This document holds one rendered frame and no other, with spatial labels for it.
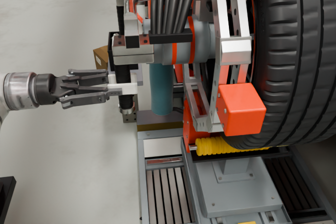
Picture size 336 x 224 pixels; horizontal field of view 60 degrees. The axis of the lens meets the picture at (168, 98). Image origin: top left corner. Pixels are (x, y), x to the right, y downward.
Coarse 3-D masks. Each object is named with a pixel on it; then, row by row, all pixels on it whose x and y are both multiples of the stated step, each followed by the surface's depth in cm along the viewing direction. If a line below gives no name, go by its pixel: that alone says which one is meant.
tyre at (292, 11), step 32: (256, 0) 59; (288, 0) 53; (320, 0) 55; (288, 32) 54; (320, 32) 55; (256, 64) 62; (288, 64) 56; (320, 64) 57; (288, 96) 59; (320, 96) 60; (288, 128) 66; (320, 128) 68
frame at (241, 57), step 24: (192, 0) 104; (216, 0) 59; (240, 0) 59; (216, 24) 60; (240, 24) 58; (216, 48) 60; (240, 48) 58; (216, 72) 63; (240, 72) 61; (192, 96) 101; (216, 96) 64; (216, 120) 69
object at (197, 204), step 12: (180, 144) 151; (192, 168) 135; (192, 180) 130; (192, 192) 123; (192, 204) 125; (204, 216) 117; (228, 216) 117; (240, 216) 117; (252, 216) 117; (264, 216) 115; (276, 216) 117; (288, 216) 115
